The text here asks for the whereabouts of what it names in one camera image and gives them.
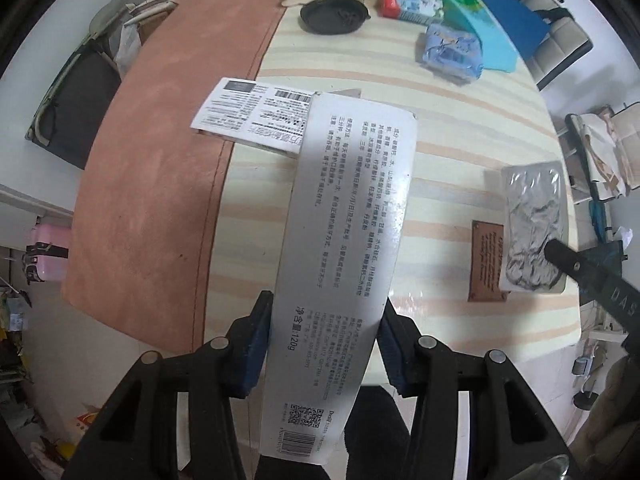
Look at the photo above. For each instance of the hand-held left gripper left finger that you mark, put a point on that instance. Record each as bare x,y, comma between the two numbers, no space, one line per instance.
255,345

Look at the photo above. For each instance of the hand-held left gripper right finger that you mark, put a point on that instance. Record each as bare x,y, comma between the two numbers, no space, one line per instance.
395,350

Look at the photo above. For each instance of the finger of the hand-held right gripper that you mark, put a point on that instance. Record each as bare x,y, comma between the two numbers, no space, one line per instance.
600,290

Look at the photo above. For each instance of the silver foil packet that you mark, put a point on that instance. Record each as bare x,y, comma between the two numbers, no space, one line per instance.
532,210

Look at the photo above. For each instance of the long white printed box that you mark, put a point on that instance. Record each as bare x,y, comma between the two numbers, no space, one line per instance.
345,210

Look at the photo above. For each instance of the light blue plastic sheet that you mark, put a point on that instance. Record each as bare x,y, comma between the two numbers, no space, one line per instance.
492,45

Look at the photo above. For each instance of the teal plastic item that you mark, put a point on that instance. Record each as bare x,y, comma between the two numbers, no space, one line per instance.
599,220

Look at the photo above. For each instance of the brown leather label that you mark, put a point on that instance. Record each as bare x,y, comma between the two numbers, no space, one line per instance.
485,260

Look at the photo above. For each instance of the beige cloth bag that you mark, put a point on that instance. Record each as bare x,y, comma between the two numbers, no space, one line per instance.
610,145

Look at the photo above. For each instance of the pink suitcase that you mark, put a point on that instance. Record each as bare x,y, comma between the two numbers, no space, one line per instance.
47,255

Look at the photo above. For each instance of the small white printed box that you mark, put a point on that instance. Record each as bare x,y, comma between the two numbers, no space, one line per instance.
235,105

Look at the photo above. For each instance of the teal blue folder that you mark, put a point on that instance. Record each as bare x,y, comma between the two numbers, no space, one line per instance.
505,10

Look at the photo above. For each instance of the black round dish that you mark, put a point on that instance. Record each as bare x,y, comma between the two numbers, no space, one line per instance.
332,15

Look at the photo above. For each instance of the red and blue packet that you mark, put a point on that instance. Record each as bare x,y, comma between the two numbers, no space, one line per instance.
407,4

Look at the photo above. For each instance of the beige chair with black frame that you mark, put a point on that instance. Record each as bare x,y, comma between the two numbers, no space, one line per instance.
560,45

